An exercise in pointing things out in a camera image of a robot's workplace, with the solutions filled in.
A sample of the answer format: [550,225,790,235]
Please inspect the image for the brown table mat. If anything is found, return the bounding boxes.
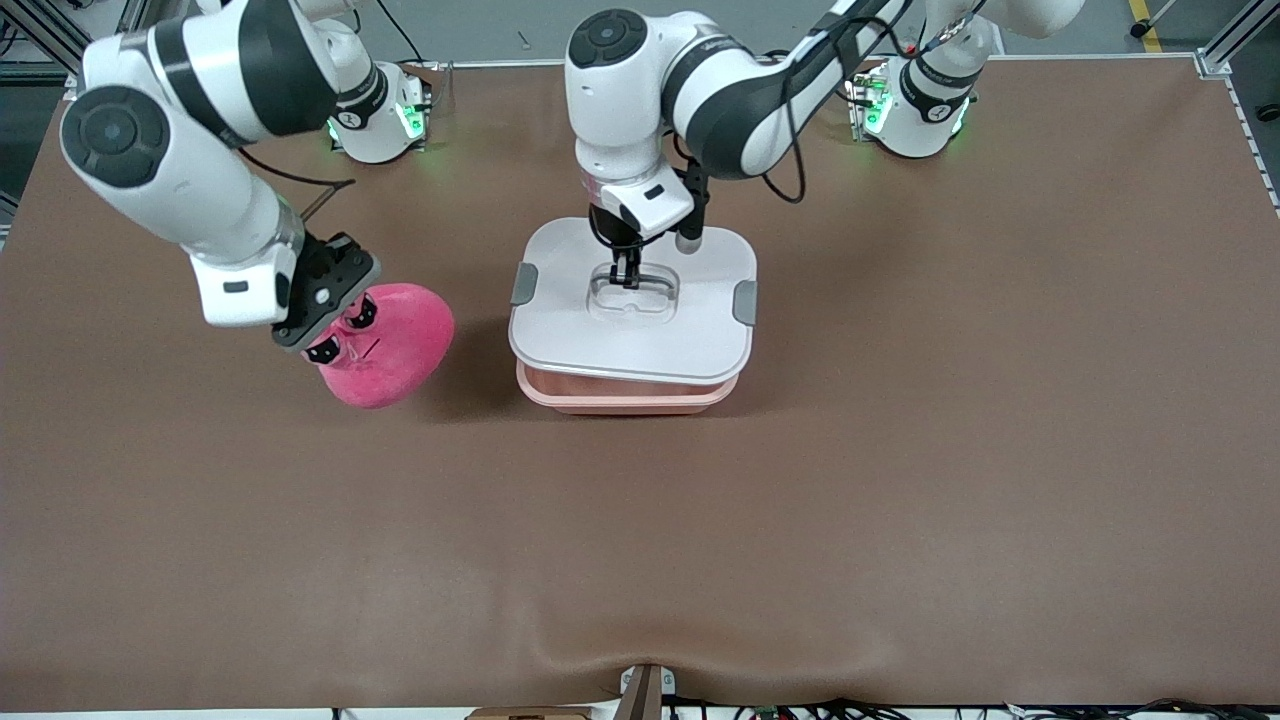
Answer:
[0,55,1280,713]

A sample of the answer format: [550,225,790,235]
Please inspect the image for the pink plastic storage box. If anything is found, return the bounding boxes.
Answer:
[516,360,741,417]

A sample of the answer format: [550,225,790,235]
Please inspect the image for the white box lid grey clips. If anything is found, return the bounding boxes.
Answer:
[508,217,759,386]

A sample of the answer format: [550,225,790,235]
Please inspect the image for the pink plush toy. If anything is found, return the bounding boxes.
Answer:
[305,283,457,410]

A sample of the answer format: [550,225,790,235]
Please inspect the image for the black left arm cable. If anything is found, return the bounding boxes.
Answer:
[760,0,916,205]

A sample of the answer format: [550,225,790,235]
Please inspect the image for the white table side strip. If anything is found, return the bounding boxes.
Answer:
[1228,78,1280,216]

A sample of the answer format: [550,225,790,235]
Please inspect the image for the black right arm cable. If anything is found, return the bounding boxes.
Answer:
[238,148,357,223]

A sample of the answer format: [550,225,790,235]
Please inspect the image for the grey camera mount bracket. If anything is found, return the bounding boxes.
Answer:
[618,664,678,720]

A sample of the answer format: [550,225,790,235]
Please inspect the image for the aluminium frame post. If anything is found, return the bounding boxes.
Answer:
[1195,0,1280,79]

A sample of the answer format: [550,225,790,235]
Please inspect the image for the aluminium frame struts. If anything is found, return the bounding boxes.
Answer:
[0,0,153,101]

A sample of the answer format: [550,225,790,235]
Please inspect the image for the black base cable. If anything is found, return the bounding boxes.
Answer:
[375,0,426,66]

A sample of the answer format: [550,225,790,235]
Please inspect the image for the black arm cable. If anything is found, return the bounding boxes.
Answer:
[760,0,916,205]
[238,148,357,223]

